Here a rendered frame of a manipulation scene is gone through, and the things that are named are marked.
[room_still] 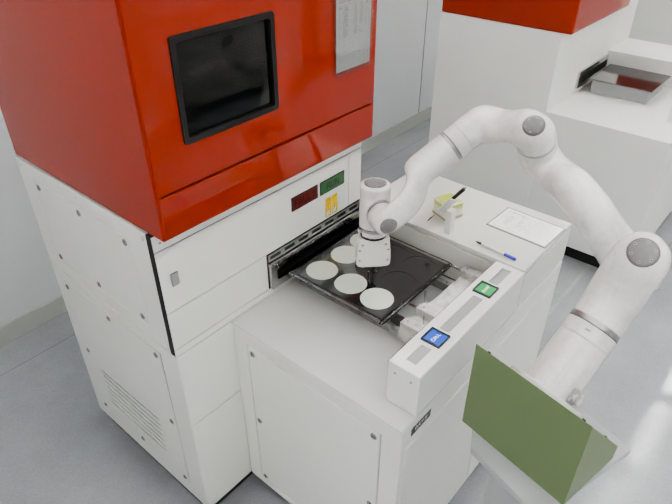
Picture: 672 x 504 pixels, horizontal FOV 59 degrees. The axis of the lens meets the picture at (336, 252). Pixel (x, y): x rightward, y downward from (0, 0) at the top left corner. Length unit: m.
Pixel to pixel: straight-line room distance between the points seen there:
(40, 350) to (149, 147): 1.99
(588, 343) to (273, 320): 0.88
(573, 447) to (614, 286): 0.36
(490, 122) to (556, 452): 0.81
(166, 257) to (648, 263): 1.11
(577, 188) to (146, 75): 1.00
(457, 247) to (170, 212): 0.92
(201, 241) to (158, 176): 0.29
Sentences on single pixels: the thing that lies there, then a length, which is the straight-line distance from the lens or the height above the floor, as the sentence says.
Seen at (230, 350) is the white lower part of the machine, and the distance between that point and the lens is 1.89.
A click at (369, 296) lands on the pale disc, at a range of 1.76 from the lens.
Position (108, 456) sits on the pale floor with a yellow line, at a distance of 2.65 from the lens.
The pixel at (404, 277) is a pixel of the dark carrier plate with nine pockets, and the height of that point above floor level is 0.90.
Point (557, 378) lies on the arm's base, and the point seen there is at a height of 1.03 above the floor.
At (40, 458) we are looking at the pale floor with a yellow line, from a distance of 2.74.
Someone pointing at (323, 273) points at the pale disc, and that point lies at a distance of 1.85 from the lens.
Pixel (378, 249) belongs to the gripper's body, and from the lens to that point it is 1.71.
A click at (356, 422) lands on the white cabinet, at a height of 0.75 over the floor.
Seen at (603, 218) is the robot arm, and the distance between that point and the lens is 1.53.
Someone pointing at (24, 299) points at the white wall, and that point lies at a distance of 3.26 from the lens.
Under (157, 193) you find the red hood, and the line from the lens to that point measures 1.40.
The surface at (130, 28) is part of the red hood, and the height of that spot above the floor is 1.71.
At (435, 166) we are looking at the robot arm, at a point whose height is 1.29.
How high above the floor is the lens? 2.01
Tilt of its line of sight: 35 degrees down
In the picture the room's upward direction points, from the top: straight up
